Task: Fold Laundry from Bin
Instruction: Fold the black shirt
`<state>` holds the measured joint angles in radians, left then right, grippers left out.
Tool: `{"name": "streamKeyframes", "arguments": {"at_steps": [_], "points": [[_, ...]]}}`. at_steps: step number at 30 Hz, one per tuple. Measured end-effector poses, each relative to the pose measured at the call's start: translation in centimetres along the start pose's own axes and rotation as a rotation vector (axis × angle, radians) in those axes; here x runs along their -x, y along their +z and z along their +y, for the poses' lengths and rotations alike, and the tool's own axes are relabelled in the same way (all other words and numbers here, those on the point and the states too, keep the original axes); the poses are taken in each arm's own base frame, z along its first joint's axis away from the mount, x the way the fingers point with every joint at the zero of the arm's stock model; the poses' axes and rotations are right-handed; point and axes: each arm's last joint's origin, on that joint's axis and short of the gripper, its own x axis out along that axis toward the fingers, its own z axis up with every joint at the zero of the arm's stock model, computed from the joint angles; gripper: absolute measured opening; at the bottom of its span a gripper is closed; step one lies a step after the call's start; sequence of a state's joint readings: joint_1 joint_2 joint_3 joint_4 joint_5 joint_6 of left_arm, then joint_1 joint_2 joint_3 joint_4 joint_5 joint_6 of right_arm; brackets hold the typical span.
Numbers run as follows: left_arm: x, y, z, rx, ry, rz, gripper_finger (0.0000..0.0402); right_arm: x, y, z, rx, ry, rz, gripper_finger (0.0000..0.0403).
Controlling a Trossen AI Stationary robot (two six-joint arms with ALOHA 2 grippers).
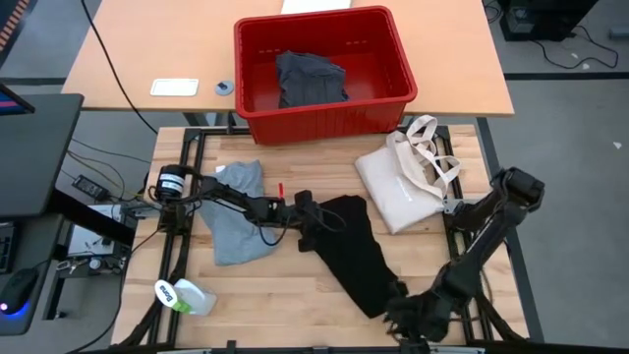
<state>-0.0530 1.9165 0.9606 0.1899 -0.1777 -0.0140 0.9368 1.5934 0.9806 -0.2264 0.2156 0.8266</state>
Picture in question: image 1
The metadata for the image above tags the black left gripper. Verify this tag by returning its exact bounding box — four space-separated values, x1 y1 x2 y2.
287 190 335 254

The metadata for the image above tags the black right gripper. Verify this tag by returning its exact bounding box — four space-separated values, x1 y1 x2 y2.
385 293 452 344

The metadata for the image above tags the black garment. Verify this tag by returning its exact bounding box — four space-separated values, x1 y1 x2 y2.
307 194 410 320

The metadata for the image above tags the grey Reebok t-shirt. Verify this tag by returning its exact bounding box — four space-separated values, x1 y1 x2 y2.
198 159 281 267

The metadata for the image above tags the red plastic laundry bin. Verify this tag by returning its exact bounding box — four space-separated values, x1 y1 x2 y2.
233 5 419 147

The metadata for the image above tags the cream canvas tote bag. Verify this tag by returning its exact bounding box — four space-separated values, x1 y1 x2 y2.
354 114 464 235

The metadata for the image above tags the white spray bottle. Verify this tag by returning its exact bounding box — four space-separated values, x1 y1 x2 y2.
153 277 219 317

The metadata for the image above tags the dark grey garment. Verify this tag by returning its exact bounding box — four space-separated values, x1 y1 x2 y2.
274 50 350 109

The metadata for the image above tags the white rectangular pad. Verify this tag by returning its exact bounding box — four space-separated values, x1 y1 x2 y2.
149 77 200 98

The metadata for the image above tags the white paper sheet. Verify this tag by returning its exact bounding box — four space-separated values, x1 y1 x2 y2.
279 0 354 15

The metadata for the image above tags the black power adapter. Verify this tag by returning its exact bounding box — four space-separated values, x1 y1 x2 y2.
72 174 110 202

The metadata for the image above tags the tan wooden desk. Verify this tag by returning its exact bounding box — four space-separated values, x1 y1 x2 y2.
61 0 516 118

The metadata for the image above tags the black side desk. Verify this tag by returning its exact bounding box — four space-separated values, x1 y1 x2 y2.
0 92 85 218

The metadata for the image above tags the black computer mouse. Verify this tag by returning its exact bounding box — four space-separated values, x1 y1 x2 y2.
0 267 39 316

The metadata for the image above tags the black computer tower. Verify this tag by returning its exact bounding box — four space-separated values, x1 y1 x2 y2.
498 0 601 43

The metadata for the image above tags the black monitor with lit screen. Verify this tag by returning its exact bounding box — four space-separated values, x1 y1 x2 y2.
0 82 36 117

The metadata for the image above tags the thick black cable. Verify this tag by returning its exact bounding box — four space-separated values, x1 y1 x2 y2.
80 0 159 135

